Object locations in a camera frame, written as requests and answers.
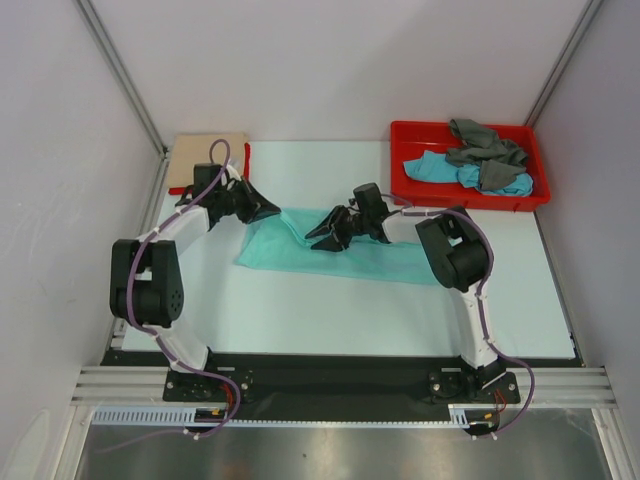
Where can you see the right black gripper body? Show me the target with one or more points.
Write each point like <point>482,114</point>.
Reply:
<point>355,225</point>

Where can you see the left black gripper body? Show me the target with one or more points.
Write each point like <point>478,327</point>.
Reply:
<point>236,201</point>

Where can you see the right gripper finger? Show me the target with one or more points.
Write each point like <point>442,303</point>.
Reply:
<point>334,242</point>
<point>329,223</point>

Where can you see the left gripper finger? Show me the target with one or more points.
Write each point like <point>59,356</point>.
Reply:
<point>255,198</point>
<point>258,211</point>

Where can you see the mint green t shirt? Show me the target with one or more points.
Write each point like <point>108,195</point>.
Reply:
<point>278,243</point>

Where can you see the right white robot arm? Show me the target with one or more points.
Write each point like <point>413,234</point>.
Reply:
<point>458,254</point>

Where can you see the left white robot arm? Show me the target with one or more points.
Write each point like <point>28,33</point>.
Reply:
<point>146,287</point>

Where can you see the folded red t shirt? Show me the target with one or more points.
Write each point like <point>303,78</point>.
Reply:
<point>194,151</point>

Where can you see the folded beige t shirt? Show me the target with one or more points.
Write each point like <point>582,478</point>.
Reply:
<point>237,137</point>

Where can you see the blue t shirt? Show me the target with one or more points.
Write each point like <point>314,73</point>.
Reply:
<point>432,167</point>

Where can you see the red plastic bin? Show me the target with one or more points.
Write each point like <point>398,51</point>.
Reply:
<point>410,139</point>

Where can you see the grey t shirt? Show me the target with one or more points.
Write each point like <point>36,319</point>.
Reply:
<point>499,162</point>

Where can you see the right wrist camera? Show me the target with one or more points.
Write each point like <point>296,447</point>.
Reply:
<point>368,200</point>

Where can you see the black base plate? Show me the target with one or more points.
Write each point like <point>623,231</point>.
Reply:
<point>331,388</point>

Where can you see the right aluminium frame post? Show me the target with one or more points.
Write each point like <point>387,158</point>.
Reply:
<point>579,31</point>

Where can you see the aluminium frame post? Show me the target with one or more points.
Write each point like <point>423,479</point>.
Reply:
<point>579,31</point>
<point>107,48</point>

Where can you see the right white cable duct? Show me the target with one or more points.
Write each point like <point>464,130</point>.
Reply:
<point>476,418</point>

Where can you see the white cable duct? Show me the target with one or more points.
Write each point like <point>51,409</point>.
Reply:
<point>476,418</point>
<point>192,417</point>

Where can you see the left white cable duct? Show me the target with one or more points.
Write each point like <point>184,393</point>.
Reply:
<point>192,417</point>

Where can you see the left aluminium frame post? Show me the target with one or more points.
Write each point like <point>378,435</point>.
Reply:
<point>107,48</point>

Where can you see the aluminium front rail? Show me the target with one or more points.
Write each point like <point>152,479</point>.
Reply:
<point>578,388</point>

